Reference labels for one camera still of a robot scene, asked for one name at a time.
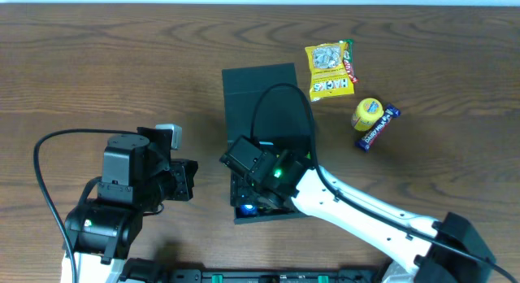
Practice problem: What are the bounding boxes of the blue Oreo cookie pack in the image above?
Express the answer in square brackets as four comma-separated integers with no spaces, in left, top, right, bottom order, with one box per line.
[239,204,258,216]

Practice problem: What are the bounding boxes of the black gift box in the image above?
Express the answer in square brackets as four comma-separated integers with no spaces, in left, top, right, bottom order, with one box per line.
[222,63,310,224]

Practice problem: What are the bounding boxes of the yellow Hacks candy bag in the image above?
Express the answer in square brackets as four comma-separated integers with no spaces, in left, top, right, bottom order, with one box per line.
[305,40,355,102]

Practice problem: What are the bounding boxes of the yellow round candy tub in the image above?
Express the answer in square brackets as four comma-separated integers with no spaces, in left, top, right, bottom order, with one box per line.
[351,98,384,132]

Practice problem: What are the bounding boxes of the purple Dairy Milk bar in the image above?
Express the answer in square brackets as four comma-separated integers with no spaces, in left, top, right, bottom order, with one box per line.
[354,104,401,152]

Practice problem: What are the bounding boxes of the red striped candy pack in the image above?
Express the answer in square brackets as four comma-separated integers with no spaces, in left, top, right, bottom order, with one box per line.
[342,39,358,84]

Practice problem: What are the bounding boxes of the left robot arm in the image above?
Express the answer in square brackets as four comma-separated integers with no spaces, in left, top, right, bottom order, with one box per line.
[61,124,198,282]

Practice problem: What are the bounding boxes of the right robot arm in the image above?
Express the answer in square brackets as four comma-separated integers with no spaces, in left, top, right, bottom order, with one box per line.
[220,137,496,283]

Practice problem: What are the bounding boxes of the left black cable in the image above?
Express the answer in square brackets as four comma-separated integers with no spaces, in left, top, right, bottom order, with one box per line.
[32,128,139,283]

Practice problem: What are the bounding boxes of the black cable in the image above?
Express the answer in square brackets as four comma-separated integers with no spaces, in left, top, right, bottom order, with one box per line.
[249,82,517,283]
[32,128,139,283]

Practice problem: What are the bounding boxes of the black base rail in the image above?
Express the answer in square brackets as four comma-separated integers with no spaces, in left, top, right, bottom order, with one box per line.
[168,268,382,283]

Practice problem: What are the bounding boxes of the right black cable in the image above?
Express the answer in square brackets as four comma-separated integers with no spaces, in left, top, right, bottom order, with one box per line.
[249,82,517,283]

